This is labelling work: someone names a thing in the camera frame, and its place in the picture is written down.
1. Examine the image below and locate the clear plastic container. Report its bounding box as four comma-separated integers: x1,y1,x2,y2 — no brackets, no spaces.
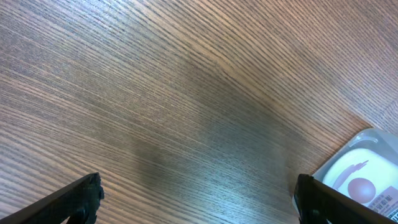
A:
312,128,398,187

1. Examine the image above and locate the small clear white bottle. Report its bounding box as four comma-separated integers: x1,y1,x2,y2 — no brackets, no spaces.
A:
323,148,397,222

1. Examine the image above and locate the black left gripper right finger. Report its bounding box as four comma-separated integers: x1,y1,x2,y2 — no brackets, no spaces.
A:
294,174,395,224

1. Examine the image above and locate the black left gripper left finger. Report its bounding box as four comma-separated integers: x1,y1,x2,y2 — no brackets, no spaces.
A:
1,173,104,224

